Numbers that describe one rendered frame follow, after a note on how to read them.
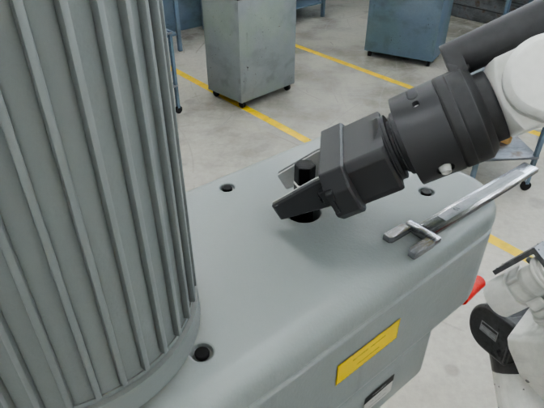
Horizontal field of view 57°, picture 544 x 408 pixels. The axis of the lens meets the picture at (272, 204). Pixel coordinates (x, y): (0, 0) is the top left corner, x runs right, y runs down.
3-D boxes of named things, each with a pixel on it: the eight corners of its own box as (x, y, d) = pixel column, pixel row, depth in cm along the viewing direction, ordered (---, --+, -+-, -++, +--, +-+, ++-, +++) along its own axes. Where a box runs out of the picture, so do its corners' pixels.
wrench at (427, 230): (515, 163, 62) (516, 157, 61) (546, 176, 59) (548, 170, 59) (382, 239, 50) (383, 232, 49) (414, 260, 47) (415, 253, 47)
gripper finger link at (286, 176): (288, 193, 55) (339, 172, 53) (274, 171, 54) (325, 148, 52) (289, 185, 57) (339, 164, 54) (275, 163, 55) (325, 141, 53)
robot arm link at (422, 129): (354, 248, 47) (482, 203, 43) (308, 170, 43) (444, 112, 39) (351, 177, 58) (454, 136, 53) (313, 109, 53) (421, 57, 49)
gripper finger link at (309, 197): (269, 197, 50) (325, 173, 48) (284, 220, 51) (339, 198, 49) (267, 206, 48) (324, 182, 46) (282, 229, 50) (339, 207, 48)
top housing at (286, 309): (344, 204, 82) (353, 115, 73) (488, 291, 66) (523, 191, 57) (64, 352, 58) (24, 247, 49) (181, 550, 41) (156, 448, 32)
